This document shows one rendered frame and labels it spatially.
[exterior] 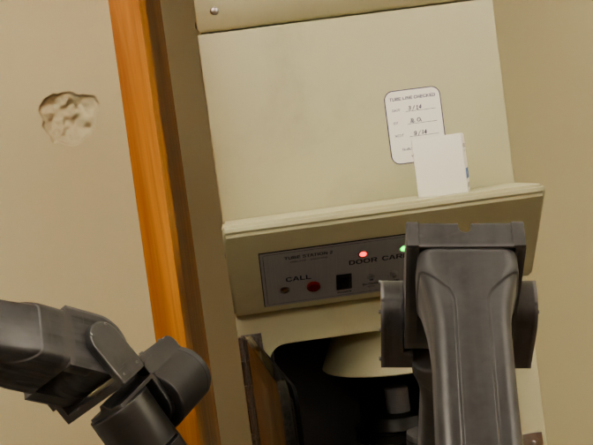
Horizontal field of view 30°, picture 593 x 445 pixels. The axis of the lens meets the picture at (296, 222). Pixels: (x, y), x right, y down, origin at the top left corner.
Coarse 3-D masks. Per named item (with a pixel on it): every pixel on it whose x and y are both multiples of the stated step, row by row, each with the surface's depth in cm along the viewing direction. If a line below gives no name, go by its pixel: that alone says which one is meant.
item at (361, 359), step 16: (336, 336) 128; (352, 336) 125; (368, 336) 124; (336, 352) 127; (352, 352) 125; (368, 352) 123; (336, 368) 126; (352, 368) 124; (368, 368) 123; (384, 368) 122; (400, 368) 122
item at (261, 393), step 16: (256, 352) 104; (256, 368) 106; (272, 368) 95; (256, 384) 108; (272, 384) 92; (256, 400) 111; (272, 400) 94; (288, 400) 88; (256, 416) 114; (272, 416) 96; (288, 416) 88; (272, 432) 98; (288, 432) 88
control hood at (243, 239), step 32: (480, 192) 109; (512, 192) 108; (544, 192) 109; (224, 224) 111; (256, 224) 107; (288, 224) 107; (320, 224) 108; (352, 224) 108; (384, 224) 109; (256, 256) 110; (256, 288) 113
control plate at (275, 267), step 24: (360, 240) 110; (384, 240) 110; (264, 264) 111; (288, 264) 111; (312, 264) 112; (336, 264) 112; (360, 264) 113; (384, 264) 113; (264, 288) 113; (336, 288) 115; (360, 288) 116
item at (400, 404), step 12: (396, 384) 131; (396, 396) 129; (408, 396) 130; (384, 408) 133; (396, 408) 130; (408, 408) 130; (372, 420) 129; (384, 420) 128; (396, 420) 127; (408, 420) 127; (384, 432) 127; (396, 432) 127
